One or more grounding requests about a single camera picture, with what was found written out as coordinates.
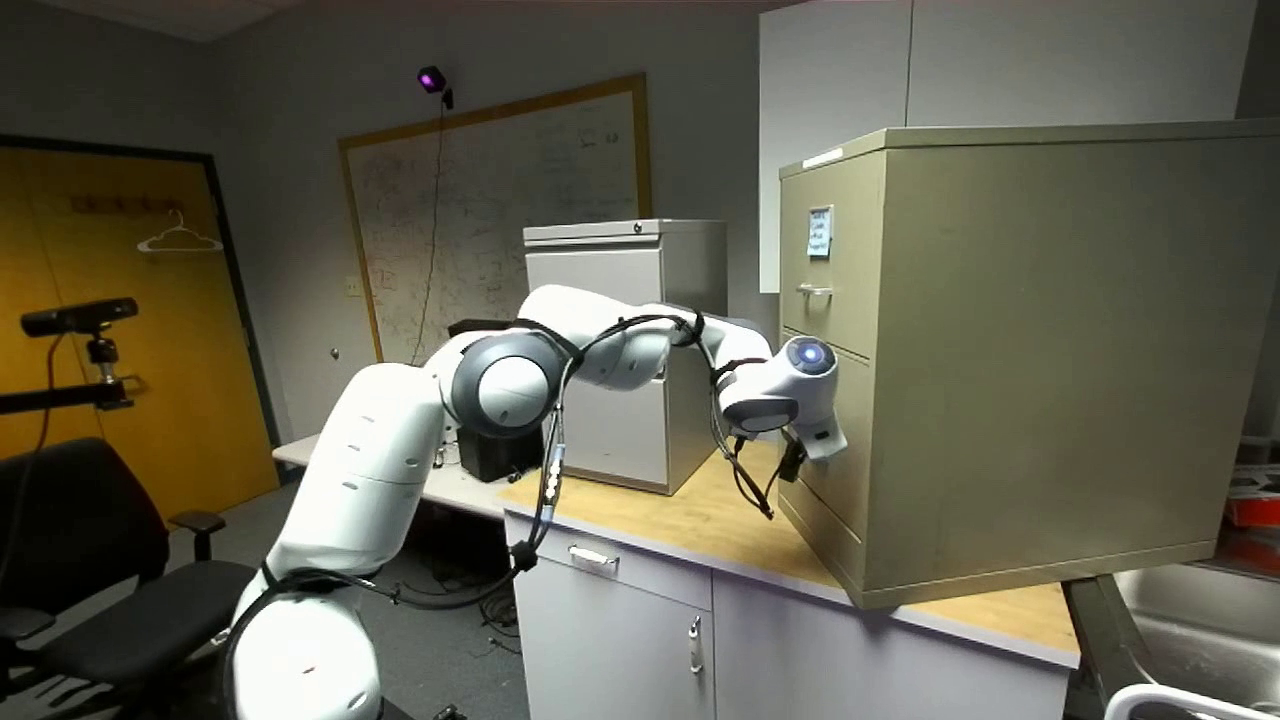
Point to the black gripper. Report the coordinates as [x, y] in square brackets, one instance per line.
[794, 461]

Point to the beige plain file drawer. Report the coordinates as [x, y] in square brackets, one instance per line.
[832, 506]

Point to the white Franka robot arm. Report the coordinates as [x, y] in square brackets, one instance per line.
[360, 466]

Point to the beige labelled file drawer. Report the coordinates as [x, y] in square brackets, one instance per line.
[854, 292]

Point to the white drawer label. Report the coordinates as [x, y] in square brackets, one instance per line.
[822, 234]

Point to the lavender wood topped counter cabinet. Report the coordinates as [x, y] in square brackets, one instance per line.
[627, 624]

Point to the grey metal file cabinet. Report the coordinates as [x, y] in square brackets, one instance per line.
[627, 265]

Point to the beige metal file cabinet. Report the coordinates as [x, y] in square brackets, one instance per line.
[1052, 362]

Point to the wood framed whiteboard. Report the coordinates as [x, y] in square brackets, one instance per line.
[506, 184]

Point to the steel sink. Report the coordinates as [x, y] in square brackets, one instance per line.
[1201, 624]

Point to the red container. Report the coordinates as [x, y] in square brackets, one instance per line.
[1258, 524]

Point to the white clothes hanger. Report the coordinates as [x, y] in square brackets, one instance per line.
[176, 245]

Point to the orange door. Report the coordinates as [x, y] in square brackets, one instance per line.
[121, 387]

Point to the black office chair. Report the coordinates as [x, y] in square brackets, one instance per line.
[93, 561]

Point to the white wall cabinet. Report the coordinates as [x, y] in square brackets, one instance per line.
[1015, 66]

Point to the purple lit camera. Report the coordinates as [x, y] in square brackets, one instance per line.
[433, 82]

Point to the black camera on stand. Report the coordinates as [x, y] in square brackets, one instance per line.
[82, 316]

